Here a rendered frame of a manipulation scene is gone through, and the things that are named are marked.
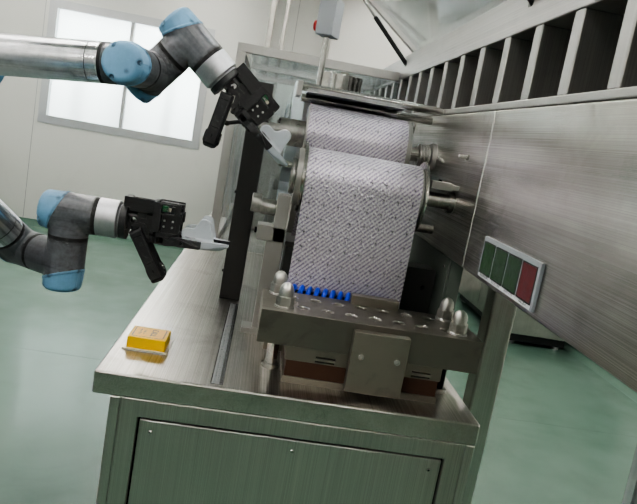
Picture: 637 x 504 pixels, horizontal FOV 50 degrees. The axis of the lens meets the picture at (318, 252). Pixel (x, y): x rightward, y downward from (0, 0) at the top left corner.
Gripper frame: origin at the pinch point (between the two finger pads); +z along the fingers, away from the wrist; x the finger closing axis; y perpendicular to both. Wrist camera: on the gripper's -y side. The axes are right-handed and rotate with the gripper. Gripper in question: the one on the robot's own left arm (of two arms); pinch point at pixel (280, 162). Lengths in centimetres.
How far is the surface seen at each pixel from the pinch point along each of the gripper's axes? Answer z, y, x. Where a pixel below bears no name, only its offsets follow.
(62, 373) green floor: 18, -151, 184
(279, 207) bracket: 7.0, -6.2, 0.4
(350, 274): 25.9, -3.5, -7.0
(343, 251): 21.3, -1.6, -7.0
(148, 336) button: 7.8, -38.7, -18.9
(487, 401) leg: 74, 1, 6
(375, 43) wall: -3, 137, 549
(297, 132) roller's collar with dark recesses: -1.8, 7.2, 21.6
